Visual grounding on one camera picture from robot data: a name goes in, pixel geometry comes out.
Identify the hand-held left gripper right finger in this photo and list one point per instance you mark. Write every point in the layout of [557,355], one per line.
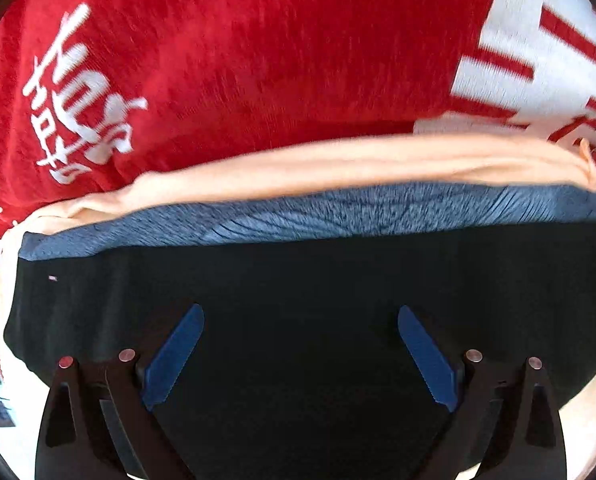
[425,360]

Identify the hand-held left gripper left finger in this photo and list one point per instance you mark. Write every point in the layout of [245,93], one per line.
[175,355]

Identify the black pants with blue waistband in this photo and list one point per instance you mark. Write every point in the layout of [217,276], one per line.
[298,285]

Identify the peach folded garment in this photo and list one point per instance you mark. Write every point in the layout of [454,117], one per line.
[328,165]

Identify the red printed blanket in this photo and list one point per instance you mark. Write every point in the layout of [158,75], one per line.
[253,50]

